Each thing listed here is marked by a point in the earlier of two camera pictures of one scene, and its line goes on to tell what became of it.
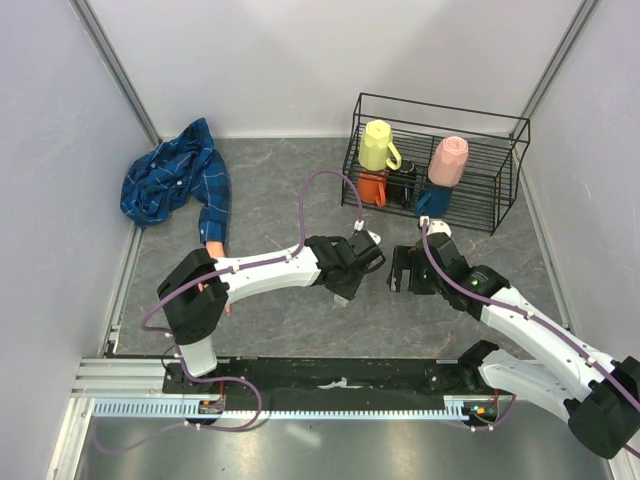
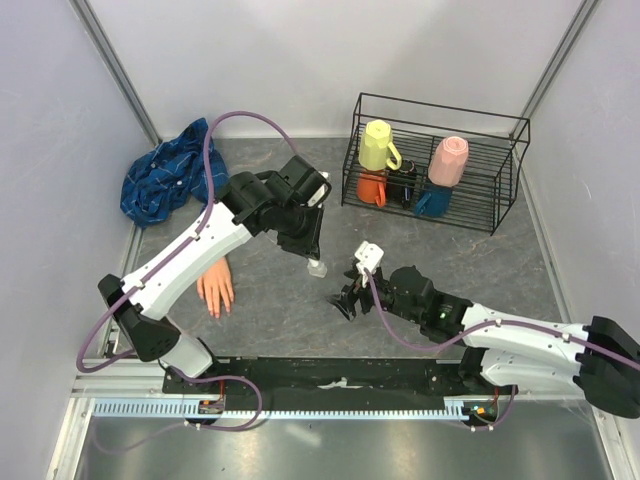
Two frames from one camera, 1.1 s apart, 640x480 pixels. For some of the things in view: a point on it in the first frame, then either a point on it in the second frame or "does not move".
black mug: (401, 184) does not move
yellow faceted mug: (374, 146) does not move
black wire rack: (432, 159) does not move
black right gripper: (406, 257) -> (345, 302)
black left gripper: (349, 291) -> (309, 245)
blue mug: (436, 202) does not move
